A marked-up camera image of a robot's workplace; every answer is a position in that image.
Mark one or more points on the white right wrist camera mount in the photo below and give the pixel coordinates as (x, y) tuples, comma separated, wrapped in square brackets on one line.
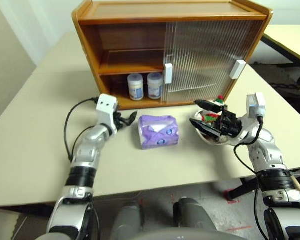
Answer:
[(256, 105)]

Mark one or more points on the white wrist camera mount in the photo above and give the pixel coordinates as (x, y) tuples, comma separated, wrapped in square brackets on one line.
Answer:
[(106, 105), (256, 105)]

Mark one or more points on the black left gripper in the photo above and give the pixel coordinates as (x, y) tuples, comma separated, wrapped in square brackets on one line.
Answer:
[(117, 120)]

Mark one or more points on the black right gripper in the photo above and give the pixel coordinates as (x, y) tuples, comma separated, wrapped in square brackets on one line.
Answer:
[(230, 123)]

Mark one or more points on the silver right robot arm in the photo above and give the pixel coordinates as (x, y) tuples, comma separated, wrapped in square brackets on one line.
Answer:
[(262, 150)]

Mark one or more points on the cream table black frame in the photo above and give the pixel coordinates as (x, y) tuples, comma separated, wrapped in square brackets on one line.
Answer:
[(290, 35)]

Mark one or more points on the light grey curved robot torso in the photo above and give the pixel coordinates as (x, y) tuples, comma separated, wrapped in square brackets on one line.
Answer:
[(190, 235)]

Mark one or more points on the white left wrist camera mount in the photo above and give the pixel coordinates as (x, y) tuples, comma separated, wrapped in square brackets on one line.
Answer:
[(106, 105)]

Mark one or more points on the black table leg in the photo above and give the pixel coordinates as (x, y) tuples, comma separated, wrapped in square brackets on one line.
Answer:
[(242, 187)]

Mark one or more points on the grey rounded robot leg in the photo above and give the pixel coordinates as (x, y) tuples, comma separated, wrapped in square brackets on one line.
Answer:
[(192, 215), (127, 220)]

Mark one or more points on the white plush bear toy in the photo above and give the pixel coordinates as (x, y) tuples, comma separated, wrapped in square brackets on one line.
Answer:
[(211, 117)]

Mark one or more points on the wooden cabinet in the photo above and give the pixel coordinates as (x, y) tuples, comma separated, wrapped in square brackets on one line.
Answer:
[(165, 11)]

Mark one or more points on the purple tissue pack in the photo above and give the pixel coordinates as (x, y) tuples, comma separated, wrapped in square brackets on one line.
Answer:
[(157, 132)]

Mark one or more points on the ribbed translucent sliding door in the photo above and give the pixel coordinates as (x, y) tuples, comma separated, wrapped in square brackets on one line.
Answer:
[(242, 42), (180, 75)]

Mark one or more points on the white jar blue label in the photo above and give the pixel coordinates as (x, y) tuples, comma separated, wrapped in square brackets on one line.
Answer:
[(155, 85), (135, 86)]

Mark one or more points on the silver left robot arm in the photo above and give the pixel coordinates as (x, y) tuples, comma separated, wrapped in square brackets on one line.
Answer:
[(87, 147)]

